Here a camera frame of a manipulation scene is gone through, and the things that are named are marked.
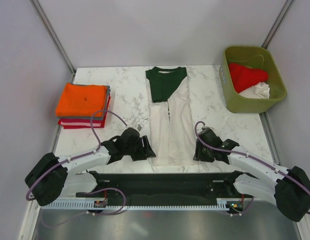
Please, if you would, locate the aluminium frame post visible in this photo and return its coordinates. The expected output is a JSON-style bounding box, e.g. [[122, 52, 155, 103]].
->
[[261, 0, 296, 49], [29, 0, 76, 76]]

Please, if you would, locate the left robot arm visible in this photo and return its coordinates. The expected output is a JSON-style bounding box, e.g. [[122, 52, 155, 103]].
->
[[24, 127, 156, 207]]

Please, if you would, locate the white garment in bin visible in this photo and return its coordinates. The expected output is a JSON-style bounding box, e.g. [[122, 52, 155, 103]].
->
[[239, 82, 270, 99]]

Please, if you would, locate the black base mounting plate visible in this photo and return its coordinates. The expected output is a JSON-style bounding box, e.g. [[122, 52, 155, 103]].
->
[[76, 171, 250, 205]]

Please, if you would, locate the olive green plastic bin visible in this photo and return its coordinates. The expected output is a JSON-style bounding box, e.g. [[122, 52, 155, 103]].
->
[[219, 45, 287, 114]]

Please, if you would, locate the red folded t shirt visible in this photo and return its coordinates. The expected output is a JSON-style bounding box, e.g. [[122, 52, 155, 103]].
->
[[55, 94, 111, 129]]

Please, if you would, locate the right aluminium frame post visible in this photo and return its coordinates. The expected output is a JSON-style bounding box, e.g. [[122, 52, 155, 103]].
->
[[261, 0, 296, 49]]

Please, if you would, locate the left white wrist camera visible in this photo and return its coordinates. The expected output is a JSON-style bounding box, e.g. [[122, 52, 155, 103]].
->
[[134, 124, 142, 132]]

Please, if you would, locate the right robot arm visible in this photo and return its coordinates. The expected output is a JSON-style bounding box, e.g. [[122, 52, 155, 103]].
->
[[194, 128, 310, 222]]

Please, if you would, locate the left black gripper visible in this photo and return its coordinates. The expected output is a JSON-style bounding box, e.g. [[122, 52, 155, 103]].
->
[[124, 135, 156, 161]]

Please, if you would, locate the left aluminium frame post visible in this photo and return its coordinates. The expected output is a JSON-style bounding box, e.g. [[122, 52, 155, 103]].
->
[[29, 0, 76, 76]]

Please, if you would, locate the blue label on bin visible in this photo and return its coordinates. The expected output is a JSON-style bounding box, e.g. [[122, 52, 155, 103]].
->
[[219, 65, 228, 85]]

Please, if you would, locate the right aluminium side rail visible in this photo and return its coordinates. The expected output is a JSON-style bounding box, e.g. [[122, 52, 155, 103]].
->
[[259, 112, 285, 178]]

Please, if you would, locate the red t shirt in bin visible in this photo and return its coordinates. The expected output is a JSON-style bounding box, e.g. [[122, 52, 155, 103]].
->
[[228, 63, 269, 93]]

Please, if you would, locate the white slotted cable duct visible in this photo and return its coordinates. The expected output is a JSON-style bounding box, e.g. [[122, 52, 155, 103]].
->
[[41, 198, 240, 211]]

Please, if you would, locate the white and green t shirt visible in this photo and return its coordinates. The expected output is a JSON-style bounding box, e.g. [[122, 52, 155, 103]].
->
[[145, 66, 196, 167]]

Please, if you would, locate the orange folded t shirt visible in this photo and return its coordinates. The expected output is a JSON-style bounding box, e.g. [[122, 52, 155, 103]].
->
[[55, 82, 108, 118]]

